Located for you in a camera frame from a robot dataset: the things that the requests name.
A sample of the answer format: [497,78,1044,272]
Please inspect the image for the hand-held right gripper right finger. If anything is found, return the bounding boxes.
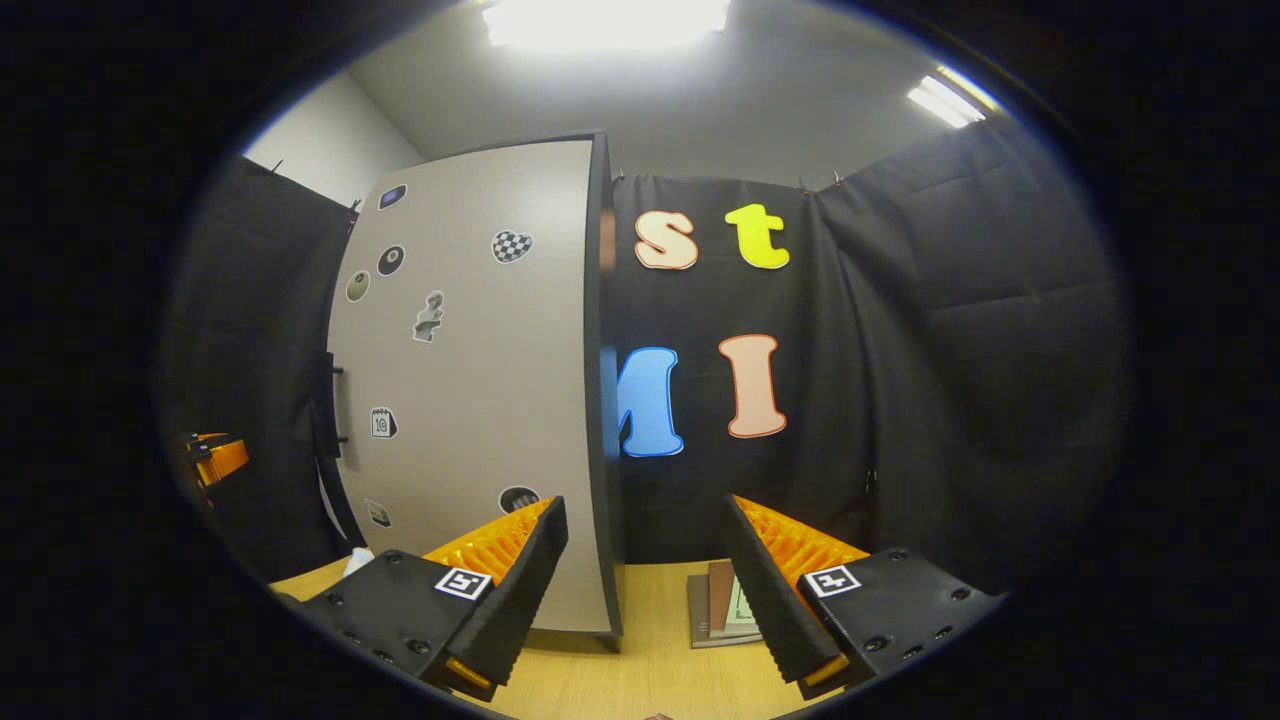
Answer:
[720,493,1006,701]

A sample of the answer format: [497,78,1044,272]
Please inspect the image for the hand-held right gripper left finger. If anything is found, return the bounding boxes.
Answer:
[295,495,569,701]

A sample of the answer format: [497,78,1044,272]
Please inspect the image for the beige cabinet door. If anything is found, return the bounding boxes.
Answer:
[308,138,613,633]

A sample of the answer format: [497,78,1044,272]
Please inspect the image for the grey cabinet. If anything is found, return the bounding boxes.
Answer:
[308,130,628,651]

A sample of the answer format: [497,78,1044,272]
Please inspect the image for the pale green book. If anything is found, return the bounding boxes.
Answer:
[725,575,763,629]

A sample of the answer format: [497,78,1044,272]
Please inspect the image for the brown book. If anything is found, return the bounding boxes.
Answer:
[708,560,743,637]

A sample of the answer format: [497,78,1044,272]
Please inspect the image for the black backdrop cloth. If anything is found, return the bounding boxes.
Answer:
[160,115,1131,591]

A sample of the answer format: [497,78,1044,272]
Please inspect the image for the narrow ceiling light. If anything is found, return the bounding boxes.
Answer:
[907,65,1001,129]

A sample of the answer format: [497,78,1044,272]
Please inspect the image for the large ceiling light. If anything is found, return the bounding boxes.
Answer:
[483,0,731,51]

